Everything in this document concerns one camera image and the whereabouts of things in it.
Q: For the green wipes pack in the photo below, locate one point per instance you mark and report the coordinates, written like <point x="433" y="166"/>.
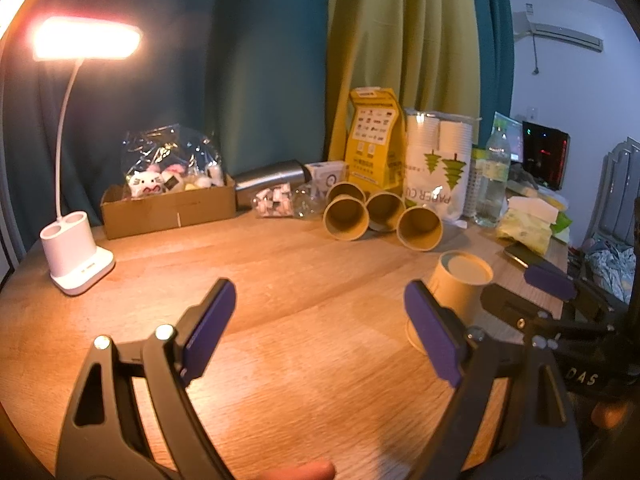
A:
<point x="561" y="225"/>

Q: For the wide teal curtain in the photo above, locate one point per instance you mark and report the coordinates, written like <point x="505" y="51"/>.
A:
<point x="210" y="60"/>

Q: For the narrow teal curtain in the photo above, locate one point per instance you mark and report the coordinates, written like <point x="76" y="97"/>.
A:
<point x="495" y="35"/>

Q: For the grey chair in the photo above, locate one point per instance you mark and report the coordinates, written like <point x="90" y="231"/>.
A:
<point x="615" y="190"/>

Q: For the yellow-green curtain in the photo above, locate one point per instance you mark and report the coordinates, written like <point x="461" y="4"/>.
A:
<point x="405" y="35"/>

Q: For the package of white paper cups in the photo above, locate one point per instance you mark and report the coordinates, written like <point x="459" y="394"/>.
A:
<point x="437" y="165"/>

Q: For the black computer monitor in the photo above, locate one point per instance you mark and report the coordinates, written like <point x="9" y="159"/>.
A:
<point x="547" y="155"/>

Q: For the clear bag of white packets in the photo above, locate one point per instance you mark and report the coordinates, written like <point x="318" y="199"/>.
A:
<point x="277" y="202"/>

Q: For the black smartphone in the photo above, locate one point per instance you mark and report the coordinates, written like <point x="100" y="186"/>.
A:
<point x="525" y="255"/>

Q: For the person's left hand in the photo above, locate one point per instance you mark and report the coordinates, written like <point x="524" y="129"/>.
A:
<point x="295" y="472"/>

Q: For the white air conditioner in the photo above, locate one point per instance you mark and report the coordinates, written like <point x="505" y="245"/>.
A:
<point x="565" y="35"/>

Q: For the patterned light cloth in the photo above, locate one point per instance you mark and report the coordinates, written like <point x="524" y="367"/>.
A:
<point x="607" y="270"/>

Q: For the white cat plush toy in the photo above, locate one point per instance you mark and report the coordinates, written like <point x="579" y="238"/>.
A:
<point x="146" y="184"/>

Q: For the yellow standing pouch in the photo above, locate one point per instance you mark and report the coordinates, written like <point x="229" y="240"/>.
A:
<point x="372" y="145"/>

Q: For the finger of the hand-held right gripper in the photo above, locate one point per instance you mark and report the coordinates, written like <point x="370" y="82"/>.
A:
<point x="550" y="280"/>
<point x="510" y="307"/>

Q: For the clear plastic bag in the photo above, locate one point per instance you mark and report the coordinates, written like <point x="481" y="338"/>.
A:
<point x="170" y="150"/>

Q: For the clear plastic water bottle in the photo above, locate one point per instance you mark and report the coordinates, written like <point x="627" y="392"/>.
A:
<point x="492" y="185"/>

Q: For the white desk lamp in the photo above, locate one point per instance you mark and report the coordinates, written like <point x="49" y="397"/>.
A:
<point x="80" y="265"/>

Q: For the brown cardboard box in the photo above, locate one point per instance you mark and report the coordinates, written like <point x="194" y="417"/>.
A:
<point x="165" y="212"/>

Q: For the stainless steel thermos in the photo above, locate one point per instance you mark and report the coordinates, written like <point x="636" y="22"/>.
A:
<point x="265" y="180"/>

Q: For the beige paper cup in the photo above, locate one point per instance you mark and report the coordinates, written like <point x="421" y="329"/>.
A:
<point x="420" y="227"/>
<point x="347" y="190"/>
<point x="385" y="210"/>
<point x="345" y="217"/>
<point x="462" y="282"/>

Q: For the green box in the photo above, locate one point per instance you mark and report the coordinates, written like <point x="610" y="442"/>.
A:
<point x="515" y="132"/>

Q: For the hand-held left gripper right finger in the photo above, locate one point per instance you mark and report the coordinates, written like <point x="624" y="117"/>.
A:
<point x="432" y="332"/>

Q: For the small white box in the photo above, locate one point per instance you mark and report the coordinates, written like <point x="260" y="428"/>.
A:
<point x="327" y="175"/>

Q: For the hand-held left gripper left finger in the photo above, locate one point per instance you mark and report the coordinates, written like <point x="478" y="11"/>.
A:
<point x="210" y="325"/>

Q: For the yellow-green tissue pack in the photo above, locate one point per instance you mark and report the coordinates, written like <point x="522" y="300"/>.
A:
<point x="525" y="230"/>

